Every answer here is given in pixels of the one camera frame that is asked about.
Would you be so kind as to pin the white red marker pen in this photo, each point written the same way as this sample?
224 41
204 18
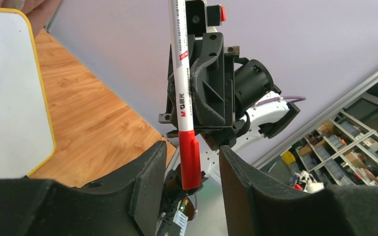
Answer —
188 144

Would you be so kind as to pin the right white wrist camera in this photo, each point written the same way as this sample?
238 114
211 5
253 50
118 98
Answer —
203 18

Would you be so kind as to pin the background storage shelves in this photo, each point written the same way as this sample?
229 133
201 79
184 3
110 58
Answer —
342 150

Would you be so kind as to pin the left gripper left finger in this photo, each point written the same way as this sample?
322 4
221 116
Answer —
124 202

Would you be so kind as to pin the yellow framed whiteboard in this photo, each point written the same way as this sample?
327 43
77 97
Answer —
27 138

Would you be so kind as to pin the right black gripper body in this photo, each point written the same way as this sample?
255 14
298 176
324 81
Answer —
213 83

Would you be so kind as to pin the pink shorts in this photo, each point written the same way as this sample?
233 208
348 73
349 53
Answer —
38 12

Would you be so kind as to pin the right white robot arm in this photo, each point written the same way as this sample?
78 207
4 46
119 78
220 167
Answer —
256 82

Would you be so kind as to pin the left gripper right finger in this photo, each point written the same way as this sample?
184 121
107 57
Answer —
258 205

